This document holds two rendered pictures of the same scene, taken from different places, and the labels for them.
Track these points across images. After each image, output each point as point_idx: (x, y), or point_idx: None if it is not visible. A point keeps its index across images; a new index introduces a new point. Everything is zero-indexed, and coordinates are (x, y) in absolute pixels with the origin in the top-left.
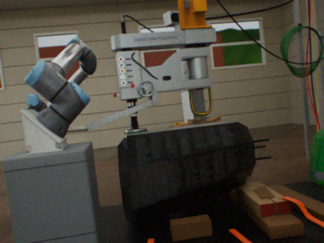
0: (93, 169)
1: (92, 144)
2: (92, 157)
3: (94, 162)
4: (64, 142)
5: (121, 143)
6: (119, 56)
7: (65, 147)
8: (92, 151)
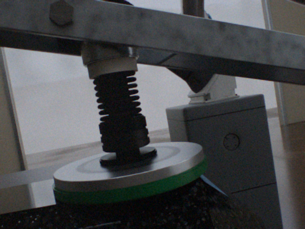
0: (180, 138)
1: (181, 112)
2: (178, 125)
3: (186, 136)
4: (197, 98)
5: None
6: None
7: (195, 103)
8: (180, 119)
